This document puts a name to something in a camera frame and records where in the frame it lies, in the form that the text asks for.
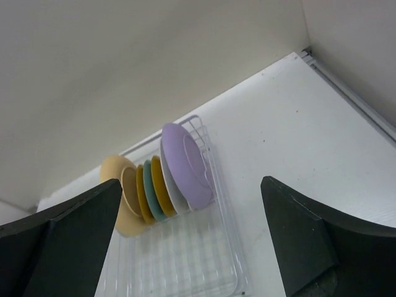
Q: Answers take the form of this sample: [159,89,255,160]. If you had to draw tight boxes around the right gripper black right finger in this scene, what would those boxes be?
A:
[260,176,395,296]

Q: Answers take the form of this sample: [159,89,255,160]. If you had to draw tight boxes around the lilac plastic plate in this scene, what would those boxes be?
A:
[161,123,213,210]

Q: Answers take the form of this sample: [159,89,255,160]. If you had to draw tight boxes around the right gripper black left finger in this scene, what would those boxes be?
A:
[1,179,122,296]

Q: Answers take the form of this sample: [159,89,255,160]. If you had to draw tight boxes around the white wire dish rack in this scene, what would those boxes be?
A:
[95,115,252,296]

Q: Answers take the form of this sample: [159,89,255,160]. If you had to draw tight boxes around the aluminium table edge rail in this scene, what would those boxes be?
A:
[299,48,395,145]

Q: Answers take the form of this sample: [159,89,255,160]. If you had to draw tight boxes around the beige deep plate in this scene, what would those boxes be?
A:
[100,155,147,238]

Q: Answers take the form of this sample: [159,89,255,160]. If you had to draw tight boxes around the white plate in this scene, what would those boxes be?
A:
[160,140,190,215]

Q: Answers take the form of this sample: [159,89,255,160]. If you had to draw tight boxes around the yellow patterned plate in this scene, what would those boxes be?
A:
[151,155,176,218]
[136,165,155,225]

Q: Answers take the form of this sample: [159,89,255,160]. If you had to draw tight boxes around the teal green plate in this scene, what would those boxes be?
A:
[143,160,166,222]

